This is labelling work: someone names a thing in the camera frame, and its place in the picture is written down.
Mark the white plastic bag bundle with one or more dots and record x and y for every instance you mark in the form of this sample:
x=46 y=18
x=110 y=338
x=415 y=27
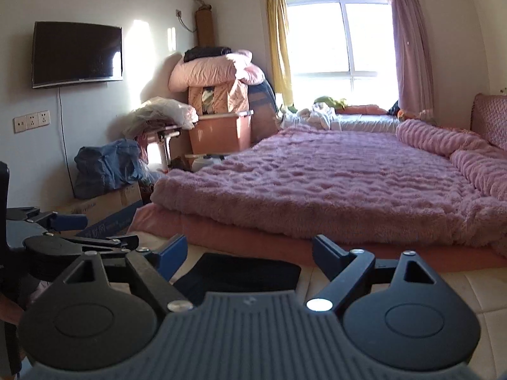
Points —
x=158 y=113

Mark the brown rolled mat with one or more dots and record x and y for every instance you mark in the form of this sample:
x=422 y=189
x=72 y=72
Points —
x=205 y=27

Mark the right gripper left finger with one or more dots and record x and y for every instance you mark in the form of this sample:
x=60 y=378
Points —
x=102 y=309

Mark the pink fluffy blanket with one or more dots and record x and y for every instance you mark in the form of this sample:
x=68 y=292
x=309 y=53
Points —
x=354 y=187

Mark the black pants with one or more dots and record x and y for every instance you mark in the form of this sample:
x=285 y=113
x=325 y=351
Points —
x=218 y=273

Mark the pink headboard cushion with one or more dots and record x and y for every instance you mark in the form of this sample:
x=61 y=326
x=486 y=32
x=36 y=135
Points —
x=489 y=119

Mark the white wall socket panel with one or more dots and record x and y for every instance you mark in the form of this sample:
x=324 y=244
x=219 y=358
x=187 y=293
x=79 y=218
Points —
x=31 y=121

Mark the blue clothes pile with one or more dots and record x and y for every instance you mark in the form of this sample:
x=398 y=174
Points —
x=107 y=168

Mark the orange plastic storage bin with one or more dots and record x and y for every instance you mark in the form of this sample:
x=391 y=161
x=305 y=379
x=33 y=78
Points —
x=221 y=134

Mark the salmon pink mattress pad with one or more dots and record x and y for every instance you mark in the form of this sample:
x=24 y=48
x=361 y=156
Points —
x=160 y=222

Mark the purple curtain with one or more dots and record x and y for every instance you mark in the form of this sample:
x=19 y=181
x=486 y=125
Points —
x=413 y=59

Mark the yellow curtain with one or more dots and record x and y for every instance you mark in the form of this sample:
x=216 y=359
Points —
x=278 y=32

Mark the pink long pillow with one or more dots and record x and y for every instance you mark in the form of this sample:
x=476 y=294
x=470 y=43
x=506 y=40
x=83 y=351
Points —
x=481 y=163

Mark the black wall television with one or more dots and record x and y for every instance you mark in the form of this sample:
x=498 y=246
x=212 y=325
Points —
x=70 y=53

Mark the cardboard box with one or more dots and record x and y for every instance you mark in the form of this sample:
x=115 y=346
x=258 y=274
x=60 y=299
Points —
x=107 y=215

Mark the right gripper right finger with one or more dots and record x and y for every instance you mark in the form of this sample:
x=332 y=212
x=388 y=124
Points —
x=399 y=312

